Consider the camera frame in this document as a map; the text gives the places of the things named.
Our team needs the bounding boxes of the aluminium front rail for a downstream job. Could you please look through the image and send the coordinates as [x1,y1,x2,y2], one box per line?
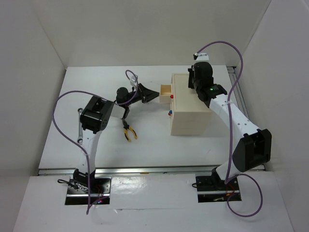
[38,165,215,176]

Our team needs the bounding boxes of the silver wrench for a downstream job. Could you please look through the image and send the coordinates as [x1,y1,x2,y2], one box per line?
[77,108,83,145]

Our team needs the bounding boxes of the beige drawer cabinet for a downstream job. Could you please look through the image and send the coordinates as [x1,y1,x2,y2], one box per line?
[170,73,212,136]

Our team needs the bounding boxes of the beige small yellow-knob drawer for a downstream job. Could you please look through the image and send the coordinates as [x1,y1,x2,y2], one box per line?
[159,85,171,104]

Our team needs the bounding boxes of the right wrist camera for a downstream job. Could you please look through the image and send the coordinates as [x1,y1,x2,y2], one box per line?
[193,53,209,62]

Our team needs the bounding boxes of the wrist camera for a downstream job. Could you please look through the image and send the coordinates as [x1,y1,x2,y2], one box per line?
[193,53,209,62]
[130,75,139,88]

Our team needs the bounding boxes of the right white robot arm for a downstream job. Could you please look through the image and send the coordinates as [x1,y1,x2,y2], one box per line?
[188,61,272,190]

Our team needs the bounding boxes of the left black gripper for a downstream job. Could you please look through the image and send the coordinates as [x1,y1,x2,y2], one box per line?
[124,83,158,106]

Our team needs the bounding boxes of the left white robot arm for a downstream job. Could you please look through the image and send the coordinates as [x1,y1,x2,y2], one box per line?
[73,84,159,193]

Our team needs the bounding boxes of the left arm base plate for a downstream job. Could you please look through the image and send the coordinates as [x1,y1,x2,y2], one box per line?
[57,175,112,206]

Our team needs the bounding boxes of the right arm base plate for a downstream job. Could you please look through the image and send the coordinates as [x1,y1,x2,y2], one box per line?
[191,176,241,203]

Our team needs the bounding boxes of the aluminium side rail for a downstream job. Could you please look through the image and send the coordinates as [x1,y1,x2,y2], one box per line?
[226,66,246,114]

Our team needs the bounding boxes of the yellow black pliers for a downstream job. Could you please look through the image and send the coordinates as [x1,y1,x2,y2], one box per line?
[120,117,138,143]

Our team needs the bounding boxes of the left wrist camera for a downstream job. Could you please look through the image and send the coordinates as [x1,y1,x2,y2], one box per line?
[130,75,139,88]

